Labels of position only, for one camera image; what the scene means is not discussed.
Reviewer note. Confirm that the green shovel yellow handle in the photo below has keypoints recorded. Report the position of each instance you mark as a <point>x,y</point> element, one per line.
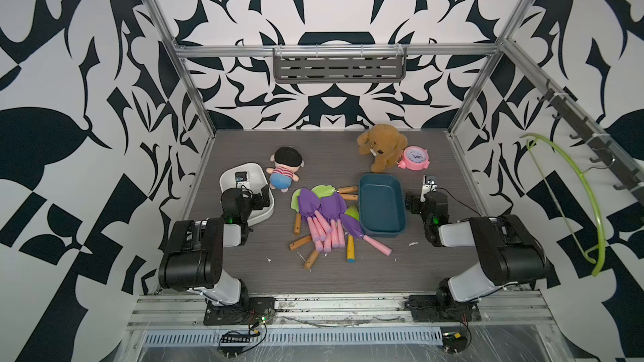
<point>353,212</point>

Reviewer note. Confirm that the purple shovel pink handle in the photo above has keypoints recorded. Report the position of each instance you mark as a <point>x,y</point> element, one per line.
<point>354,228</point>
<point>309,203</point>
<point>331,207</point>

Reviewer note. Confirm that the brown plush dog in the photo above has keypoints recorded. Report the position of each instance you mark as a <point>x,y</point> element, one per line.
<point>385,143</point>

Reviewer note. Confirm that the teal storage box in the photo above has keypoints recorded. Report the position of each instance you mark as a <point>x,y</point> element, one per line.
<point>381,205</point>

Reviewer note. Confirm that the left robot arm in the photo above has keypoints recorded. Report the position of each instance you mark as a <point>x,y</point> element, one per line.
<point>193,260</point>

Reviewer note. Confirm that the green shovel wooden handle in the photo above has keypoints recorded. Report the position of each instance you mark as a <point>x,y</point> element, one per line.
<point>347,193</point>
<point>295,205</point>

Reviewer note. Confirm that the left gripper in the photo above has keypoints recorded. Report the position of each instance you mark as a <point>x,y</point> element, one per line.
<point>259,199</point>

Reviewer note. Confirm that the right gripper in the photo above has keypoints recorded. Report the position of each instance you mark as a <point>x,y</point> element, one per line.
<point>416,201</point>

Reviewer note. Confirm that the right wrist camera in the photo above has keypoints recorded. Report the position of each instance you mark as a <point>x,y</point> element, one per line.
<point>429,186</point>

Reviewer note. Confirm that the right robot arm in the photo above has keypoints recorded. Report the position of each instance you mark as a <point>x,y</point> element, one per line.
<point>508,255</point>

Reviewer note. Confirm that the plush doll black hair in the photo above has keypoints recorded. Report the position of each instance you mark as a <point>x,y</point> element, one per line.
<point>287,161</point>

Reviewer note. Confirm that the grey hook rail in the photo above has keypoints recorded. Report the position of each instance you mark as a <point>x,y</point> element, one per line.
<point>609,154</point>

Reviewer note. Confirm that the pink alarm clock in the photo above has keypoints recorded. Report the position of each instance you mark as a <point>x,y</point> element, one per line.
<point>414,158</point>

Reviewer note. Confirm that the white storage box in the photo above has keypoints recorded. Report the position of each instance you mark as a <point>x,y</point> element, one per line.
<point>258,184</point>

